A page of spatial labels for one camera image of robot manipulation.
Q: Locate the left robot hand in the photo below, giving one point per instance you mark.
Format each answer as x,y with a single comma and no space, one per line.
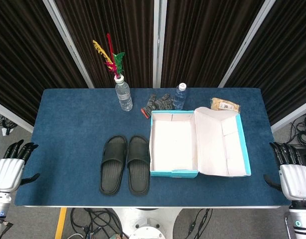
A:
8,174

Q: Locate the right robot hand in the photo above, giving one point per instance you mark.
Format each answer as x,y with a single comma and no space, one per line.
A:
296,181

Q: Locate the black rubber slipper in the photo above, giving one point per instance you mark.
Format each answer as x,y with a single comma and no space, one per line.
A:
111,174
138,174

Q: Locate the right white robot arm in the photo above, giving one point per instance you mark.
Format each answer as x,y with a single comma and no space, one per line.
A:
301,219

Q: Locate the light blue shoebox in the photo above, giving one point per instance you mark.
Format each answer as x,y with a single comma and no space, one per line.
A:
173,142

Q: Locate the blue cloth covered table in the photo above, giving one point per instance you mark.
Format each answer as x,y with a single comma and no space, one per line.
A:
68,149

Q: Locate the beige snack packet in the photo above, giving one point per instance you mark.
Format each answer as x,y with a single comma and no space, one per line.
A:
225,105

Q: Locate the tall clear water bottle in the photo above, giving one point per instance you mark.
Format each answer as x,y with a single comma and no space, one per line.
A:
123,95

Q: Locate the small blue water bottle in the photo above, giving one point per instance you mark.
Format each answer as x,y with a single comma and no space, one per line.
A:
180,97

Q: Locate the grey knit work glove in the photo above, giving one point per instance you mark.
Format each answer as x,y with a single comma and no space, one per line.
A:
158,104

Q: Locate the aluminium partition post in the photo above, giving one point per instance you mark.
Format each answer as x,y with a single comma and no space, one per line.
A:
68,42
13,117
247,42
159,42
292,116

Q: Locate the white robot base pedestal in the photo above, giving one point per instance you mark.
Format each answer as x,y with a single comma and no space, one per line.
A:
148,224

